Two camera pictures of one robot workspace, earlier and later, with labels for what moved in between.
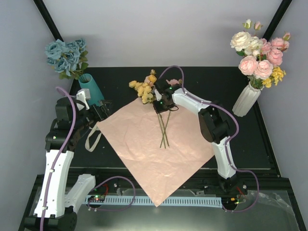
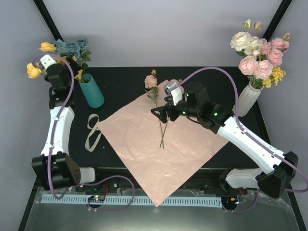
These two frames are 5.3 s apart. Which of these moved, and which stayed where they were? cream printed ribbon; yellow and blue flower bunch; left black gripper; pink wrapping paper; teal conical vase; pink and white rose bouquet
Moved: left black gripper; yellow and blue flower bunch
Stayed: cream printed ribbon; pink wrapping paper; teal conical vase; pink and white rose bouquet
